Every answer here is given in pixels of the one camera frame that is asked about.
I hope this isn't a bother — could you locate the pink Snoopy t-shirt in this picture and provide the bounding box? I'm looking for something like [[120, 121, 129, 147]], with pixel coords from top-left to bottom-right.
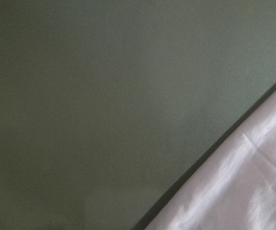
[[147, 91, 276, 230]]

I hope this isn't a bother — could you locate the brown table cover sheet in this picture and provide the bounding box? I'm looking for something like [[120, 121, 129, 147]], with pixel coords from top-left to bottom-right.
[[0, 0, 276, 230]]

